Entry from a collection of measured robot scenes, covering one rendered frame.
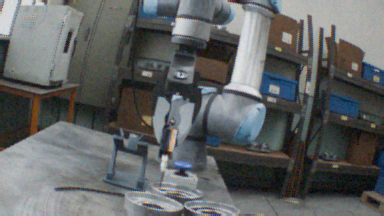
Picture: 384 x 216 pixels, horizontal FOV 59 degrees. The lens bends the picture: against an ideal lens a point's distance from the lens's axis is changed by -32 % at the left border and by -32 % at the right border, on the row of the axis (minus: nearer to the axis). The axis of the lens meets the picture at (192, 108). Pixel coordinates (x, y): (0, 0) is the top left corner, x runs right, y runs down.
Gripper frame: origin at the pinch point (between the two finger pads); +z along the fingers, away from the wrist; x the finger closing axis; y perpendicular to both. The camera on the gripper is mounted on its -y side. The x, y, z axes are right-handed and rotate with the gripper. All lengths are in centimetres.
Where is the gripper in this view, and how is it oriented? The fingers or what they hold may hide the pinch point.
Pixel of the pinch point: (168, 139)
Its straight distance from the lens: 95.4
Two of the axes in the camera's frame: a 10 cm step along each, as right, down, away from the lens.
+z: -1.9, 9.8, 0.8
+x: -9.8, -1.9, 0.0
